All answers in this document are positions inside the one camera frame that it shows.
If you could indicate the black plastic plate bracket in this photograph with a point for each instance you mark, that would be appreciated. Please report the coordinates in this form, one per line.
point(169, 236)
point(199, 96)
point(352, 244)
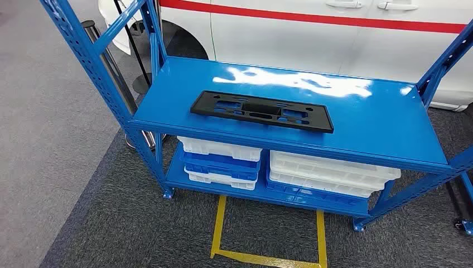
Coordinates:
point(207, 107)

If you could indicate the blue metal shelf rack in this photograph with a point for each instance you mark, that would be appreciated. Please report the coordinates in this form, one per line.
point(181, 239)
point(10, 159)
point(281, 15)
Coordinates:
point(369, 122)

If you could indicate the white car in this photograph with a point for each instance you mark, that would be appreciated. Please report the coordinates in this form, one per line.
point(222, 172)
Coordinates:
point(295, 44)

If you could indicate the red barrier belt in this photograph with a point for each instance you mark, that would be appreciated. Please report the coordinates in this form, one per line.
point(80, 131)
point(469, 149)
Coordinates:
point(295, 17)

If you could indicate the thin black rod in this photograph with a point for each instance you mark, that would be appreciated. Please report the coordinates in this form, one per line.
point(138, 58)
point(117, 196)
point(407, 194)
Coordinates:
point(129, 37)

